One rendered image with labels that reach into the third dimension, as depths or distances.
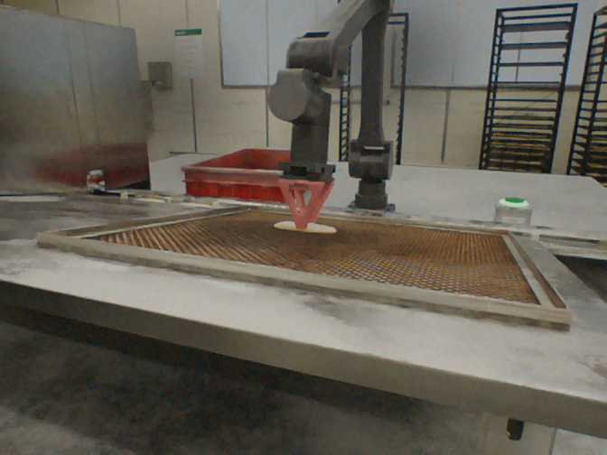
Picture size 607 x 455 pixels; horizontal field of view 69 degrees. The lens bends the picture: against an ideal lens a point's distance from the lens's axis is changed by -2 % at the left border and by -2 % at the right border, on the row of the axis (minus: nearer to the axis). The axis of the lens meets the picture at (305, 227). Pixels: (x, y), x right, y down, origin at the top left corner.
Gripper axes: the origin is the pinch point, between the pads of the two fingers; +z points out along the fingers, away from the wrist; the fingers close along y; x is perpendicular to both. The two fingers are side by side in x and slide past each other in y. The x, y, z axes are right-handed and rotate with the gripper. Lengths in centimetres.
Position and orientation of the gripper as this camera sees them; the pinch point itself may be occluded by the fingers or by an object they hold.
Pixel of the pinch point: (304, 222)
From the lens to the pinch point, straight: 69.1
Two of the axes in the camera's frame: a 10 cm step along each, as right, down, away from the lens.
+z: -0.6, 9.9, 1.4
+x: -9.5, -1.0, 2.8
